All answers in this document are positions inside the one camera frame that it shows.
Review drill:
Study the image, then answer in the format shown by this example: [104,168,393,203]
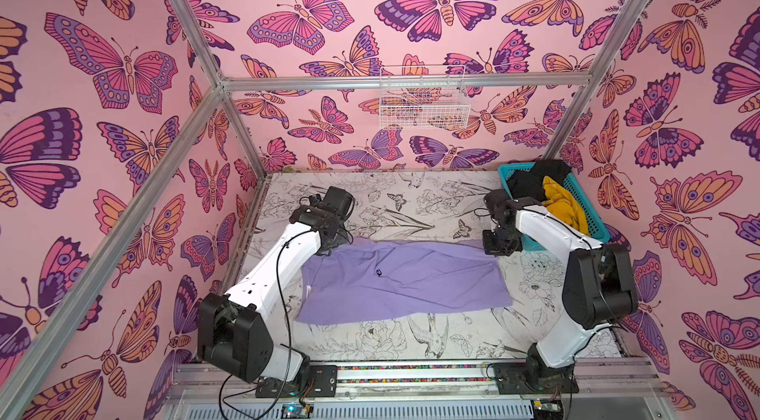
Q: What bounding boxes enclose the lavender purple t-shirt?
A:
[297,240,513,325]

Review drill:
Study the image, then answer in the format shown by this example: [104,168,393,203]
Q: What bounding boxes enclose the teal plastic laundry basket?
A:
[498,162,610,243]

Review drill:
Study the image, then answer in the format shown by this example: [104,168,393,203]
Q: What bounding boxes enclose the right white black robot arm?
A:
[483,188,638,376]

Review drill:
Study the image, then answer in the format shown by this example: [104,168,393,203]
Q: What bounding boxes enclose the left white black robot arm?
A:
[197,186,355,382]

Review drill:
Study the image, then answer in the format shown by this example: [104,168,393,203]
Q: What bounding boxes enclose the black t-shirt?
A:
[506,160,572,202]

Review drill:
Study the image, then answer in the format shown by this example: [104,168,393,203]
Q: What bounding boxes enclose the mustard yellow t-shirt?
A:
[542,176,591,236]

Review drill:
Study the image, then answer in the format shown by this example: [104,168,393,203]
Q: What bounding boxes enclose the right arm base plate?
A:
[490,359,580,395]

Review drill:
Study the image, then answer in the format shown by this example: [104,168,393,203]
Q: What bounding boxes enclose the white wire wall basket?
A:
[376,66,471,132]

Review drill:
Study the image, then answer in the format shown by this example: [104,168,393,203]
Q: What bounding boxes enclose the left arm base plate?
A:
[255,365,338,399]

